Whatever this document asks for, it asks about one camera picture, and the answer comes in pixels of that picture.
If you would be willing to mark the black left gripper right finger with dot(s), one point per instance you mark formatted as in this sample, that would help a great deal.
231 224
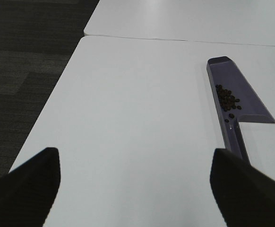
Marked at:
244 195

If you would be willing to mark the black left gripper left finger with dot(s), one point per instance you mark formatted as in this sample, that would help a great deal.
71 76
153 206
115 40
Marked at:
28 192

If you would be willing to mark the pile of coffee beans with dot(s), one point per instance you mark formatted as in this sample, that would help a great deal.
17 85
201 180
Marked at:
227 104

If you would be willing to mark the purple plastic dustpan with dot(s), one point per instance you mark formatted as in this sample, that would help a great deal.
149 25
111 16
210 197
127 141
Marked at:
223 70

